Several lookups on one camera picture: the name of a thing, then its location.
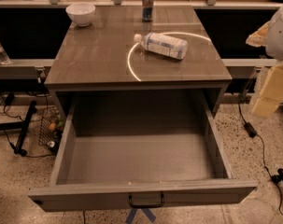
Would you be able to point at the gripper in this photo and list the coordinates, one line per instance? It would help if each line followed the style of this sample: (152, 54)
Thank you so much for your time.
(279, 36)

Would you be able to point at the grey top drawer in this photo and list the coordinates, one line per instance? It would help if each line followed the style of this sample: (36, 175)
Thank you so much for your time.
(118, 144)

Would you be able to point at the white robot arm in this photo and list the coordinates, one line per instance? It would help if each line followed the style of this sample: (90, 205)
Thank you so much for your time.
(270, 36)

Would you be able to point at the grey drawer cabinet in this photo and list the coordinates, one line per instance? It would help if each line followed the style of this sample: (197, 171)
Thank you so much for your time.
(104, 56)

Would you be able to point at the clear plastic water bottle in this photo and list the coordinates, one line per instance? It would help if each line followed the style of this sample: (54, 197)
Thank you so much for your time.
(165, 45)

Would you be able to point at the blue silver drink can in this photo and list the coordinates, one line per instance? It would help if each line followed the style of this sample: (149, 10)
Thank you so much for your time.
(147, 6)

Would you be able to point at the blue tape cross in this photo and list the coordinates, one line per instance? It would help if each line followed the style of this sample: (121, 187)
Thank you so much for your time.
(144, 212)

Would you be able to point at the white ceramic bowl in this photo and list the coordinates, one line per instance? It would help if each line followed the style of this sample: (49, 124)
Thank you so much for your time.
(81, 13)

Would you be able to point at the black metal stand leg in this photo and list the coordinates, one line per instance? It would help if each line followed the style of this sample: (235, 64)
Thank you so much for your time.
(23, 126)

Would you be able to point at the black power adapter with cable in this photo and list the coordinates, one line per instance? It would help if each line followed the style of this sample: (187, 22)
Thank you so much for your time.
(252, 133)

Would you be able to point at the black top drawer handle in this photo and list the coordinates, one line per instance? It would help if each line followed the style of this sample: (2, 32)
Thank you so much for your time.
(146, 200)

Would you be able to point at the wire basket with fruit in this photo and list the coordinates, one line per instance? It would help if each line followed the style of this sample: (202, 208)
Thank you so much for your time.
(51, 129)

